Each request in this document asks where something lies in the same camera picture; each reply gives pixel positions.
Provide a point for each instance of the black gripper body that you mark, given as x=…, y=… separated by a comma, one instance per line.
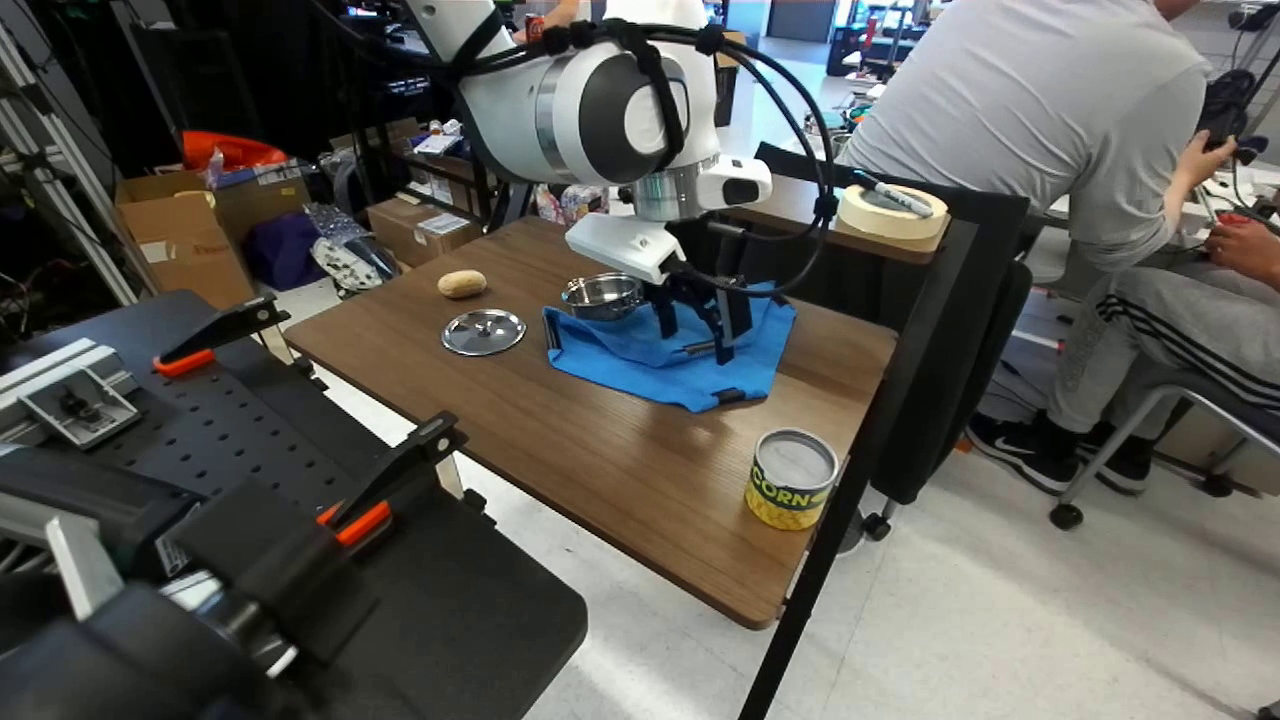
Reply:
x=720, y=263

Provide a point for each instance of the blue cloth towel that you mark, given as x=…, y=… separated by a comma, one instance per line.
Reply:
x=665, y=374

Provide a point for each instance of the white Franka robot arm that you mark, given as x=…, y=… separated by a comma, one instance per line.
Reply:
x=563, y=114

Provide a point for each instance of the small steel pot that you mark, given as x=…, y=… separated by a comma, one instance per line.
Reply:
x=601, y=299

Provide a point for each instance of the wooden desk with black panel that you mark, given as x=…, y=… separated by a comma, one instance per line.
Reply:
x=835, y=285

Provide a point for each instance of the masking tape roll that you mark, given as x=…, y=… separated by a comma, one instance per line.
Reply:
x=864, y=212

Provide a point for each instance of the tin can yellow green label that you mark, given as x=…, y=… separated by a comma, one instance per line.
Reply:
x=788, y=485

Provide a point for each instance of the steel pot lid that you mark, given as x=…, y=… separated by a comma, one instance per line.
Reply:
x=480, y=334

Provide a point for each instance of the yellow potato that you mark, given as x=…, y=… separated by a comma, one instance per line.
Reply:
x=464, y=285

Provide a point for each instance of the small brown cardboard box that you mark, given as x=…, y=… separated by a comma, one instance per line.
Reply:
x=413, y=224

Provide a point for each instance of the stack of papers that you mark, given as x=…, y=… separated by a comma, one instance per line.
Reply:
x=350, y=263

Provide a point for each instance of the person in grey shirt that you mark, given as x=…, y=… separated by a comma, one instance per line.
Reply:
x=1041, y=123

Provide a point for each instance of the purple bag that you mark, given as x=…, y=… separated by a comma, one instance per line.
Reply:
x=281, y=250

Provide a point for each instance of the black perforated mounting board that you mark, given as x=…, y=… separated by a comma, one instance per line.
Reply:
x=440, y=627

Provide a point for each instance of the orange plastic object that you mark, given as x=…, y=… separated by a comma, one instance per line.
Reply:
x=232, y=144

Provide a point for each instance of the grey office chair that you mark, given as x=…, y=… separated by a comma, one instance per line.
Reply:
x=1203, y=334

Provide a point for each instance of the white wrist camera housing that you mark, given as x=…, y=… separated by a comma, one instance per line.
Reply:
x=622, y=247

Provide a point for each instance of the black metal table frame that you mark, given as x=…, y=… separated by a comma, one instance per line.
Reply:
x=800, y=613

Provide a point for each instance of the silver aluminium rail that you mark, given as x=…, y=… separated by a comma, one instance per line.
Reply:
x=54, y=365

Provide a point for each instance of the aluminium extrusion frame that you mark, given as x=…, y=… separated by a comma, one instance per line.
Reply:
x=54, y=173

